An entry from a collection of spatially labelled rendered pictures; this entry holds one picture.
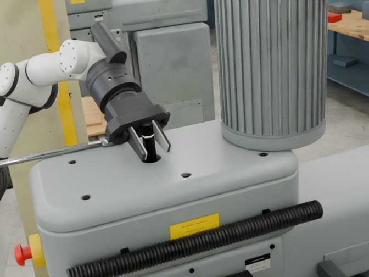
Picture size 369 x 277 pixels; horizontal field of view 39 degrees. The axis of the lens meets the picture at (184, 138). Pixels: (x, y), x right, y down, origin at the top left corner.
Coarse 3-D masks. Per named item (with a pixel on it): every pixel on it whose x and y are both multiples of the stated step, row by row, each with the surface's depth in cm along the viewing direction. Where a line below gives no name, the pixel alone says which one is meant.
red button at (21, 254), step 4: (16, 248) 93; (20, 248) 93; (24, 248) 94; (28, 248) 94; (16, 252) 93; (20, 252) 93; (24, 252) 94; (28, 252) 94; (16, 256) 93; (20, 256) 93; (24, 256) 94; (28, 256) 94; (16, 260) 93; (20, 260) 93; (24, 260) 94; (20, 264) 93; (24, 264) 94
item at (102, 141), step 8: (80, 144) 103; (88, 144) 103; (96, 144) 103; (104, 144) 102; (112, 144) 103; (120, 144) 103; (40, 152) 101; (48, 152) 101; (56, 152) 101; (64, 152) 101; (0, 160) 99; (8, 160) 99; (16, 160) 99; (24, 160) 99
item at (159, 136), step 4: (152, 120) 96; (156, 124) 96; (160, 124) 97; (156, 128) 96; (160, 128) 96; (156, 132) 96; (160, 132) 95; (156, 136) 97; (160, 136) 95; (164, 136) 95; (156, 140) 97; (160, 140) 96; (164, 140) 94; (168, 140) 95; (160, 144) 96; (164, 144) 95; (168, 144) 94; (164, 148) 95; (168, 148) 95
